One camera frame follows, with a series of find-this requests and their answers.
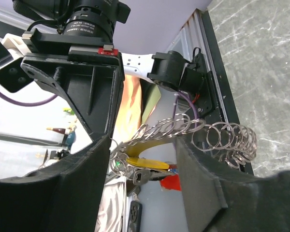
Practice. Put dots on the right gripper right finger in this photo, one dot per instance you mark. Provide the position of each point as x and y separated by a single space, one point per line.
220 199

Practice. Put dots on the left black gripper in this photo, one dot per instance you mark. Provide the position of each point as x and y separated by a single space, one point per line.
71 54

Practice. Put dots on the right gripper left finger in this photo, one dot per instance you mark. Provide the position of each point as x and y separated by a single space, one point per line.
63 197

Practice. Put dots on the red key tag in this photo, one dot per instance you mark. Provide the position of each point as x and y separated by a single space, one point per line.
171 182

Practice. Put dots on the yellow tag key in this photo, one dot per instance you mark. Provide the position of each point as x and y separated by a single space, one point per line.
146 169

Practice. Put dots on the blue tag key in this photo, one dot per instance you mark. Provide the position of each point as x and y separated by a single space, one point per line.
173 171

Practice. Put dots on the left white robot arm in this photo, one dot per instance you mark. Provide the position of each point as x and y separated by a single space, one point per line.
168 70

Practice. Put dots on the orange cloth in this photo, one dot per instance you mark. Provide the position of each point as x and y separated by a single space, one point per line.
128 119

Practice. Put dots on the black smartphone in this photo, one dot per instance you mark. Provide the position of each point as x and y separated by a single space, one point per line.
135 214

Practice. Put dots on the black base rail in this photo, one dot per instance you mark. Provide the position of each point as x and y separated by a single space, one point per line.
216 100

